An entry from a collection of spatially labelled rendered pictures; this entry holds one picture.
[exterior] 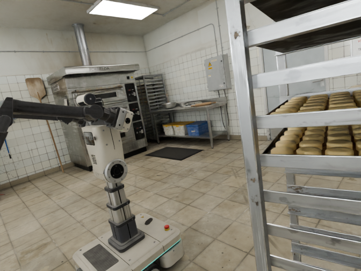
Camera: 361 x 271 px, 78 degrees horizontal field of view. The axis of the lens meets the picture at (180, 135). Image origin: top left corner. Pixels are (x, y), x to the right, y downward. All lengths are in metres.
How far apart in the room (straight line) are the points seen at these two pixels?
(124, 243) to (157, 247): 0.22
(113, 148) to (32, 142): 4.12
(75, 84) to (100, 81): 0.50
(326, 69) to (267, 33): 0.13
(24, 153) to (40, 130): 0.53
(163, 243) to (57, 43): 5.04
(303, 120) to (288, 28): 0.18
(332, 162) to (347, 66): 0.18
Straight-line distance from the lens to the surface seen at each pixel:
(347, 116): 0.51
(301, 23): 0.51
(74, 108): 1.24
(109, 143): 1.46
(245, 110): 0.50
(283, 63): 0.93
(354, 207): 0.57
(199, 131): 5.00
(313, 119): 0.51
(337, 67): 0.50
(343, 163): 0.53
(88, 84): 4.82
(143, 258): 1.65
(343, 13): 0.51
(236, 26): 0.51
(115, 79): 5.09
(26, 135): 5.49
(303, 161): 0.54
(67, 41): 6.01
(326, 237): 0.61
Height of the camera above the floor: 1.23
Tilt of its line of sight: 11 degrees down
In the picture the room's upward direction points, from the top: 10 degrees counter-clockwise
